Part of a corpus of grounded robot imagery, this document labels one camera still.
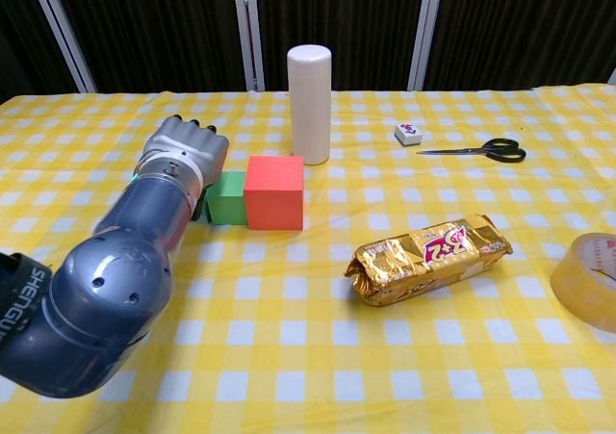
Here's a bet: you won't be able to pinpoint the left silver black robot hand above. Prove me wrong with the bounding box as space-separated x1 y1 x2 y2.
143 115 231 222

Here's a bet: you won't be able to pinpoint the clear packing tape roll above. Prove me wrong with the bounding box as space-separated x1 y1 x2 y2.
550 232 616 334

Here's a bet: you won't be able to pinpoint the yellow white checkered tablecloth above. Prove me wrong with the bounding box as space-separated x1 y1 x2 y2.
0 81 616 434

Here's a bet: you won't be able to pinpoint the aluminium frame post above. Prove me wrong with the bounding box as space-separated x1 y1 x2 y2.
231 0 266 92
406 0 447 91
26 0 97 93

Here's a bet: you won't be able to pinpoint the white cylindrical bottle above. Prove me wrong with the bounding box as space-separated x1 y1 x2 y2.
286 43 333 166

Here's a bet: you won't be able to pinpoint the black handled scissors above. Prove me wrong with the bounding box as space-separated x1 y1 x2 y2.
416 138 527 165

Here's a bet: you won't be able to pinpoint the large red cube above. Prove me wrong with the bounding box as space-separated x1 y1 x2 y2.
244 155 306 232

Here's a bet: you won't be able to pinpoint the white mahjong tile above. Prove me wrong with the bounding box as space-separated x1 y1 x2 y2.
394 121 424 146

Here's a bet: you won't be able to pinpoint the gold foil biscuit packet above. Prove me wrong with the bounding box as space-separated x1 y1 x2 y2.
343 213 514 309

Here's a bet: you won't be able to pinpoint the green cube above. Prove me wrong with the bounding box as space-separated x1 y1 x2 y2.
205 170 249 226

